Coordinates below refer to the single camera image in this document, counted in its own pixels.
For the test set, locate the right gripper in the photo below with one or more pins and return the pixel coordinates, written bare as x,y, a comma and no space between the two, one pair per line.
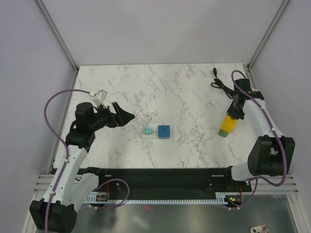
232,113

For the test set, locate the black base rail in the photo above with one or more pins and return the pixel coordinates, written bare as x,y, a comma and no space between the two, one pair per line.
166,183

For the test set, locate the yellow cube socket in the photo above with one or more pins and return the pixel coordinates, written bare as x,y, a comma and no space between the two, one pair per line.
228,124

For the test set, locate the white cable duct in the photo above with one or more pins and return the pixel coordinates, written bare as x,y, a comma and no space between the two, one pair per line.
102,198

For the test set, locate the green power strip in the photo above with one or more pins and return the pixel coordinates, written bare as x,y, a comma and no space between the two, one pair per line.
223,133

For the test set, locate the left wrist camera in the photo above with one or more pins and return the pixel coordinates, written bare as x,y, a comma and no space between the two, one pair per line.
99,97

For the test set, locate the teal usb charger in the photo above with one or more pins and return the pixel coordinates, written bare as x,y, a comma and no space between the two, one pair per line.
147,131

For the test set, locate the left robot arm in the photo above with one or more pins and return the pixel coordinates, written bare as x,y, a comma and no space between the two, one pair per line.
58,208

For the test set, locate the blue cube socket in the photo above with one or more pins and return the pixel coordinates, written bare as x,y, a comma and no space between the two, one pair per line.
164,131

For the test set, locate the white triangular power strip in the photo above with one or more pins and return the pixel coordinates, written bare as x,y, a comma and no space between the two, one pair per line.
154,122

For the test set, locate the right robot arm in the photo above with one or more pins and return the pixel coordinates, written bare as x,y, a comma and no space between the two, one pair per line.
272,152

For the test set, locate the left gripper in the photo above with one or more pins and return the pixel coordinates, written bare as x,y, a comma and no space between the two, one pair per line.
120,118

